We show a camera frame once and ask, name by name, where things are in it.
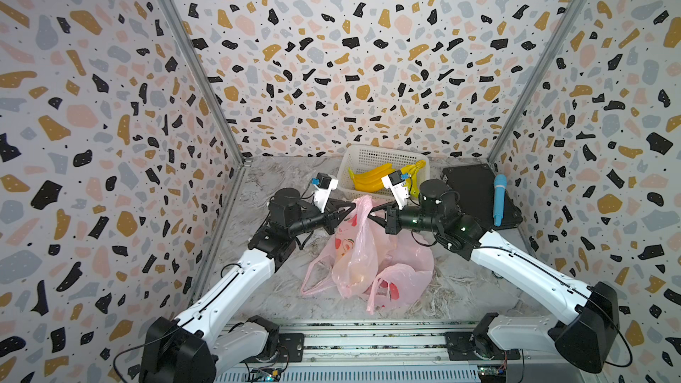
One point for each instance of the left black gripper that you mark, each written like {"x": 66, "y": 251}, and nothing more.
{"x": 333, "y": 218}

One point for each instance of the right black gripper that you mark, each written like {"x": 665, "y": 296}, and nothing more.
{"x": 393, "y": 222}

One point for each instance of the pink plastic bag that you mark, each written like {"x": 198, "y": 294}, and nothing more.
{"x": 403, "y": 276}
{"x": 361, "y": 237}

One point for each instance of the yellow banana bunch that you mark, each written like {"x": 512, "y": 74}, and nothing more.
{"x": 370, "y": 181}
{"x": 361, "y": 269}

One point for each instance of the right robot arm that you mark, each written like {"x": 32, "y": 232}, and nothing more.
{"x": 583, "y": 322}

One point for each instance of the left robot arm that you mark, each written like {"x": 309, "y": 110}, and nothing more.
{"x": 194, "y": 346}

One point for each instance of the greenish banana bunch right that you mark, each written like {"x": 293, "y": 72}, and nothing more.
{"x": 412, "y": 180}

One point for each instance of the white plastic basket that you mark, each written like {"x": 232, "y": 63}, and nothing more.
{"x": 363, "y": 158}

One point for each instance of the black case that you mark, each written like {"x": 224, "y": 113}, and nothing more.
{"x": 474, "y": 184}

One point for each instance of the blue microphone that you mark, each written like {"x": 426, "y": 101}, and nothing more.
{"x": 500, "y": 185}

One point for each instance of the left green circuit board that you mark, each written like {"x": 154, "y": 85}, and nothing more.
{"x": 264, "y": 375}

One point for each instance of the right circuit board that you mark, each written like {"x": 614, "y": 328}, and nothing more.
{"x": 491, "y": 374}

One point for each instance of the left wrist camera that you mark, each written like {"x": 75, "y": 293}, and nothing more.
{"x": 324, "y": 185}

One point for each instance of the aluminium rail frame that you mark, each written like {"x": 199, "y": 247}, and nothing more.
{"x": 397, "y": 351}

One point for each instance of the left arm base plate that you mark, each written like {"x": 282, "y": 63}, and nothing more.
{"x": 284, "y": 348}

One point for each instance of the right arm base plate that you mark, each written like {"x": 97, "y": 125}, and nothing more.
{"x": 465, "y": 346}

